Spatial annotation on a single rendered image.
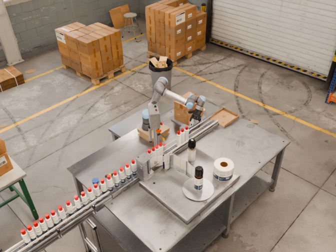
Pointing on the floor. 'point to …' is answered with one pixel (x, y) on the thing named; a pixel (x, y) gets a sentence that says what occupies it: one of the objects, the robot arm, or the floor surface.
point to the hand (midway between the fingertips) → (190, 124)
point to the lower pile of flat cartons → (10, 78)
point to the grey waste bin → (161, 76)
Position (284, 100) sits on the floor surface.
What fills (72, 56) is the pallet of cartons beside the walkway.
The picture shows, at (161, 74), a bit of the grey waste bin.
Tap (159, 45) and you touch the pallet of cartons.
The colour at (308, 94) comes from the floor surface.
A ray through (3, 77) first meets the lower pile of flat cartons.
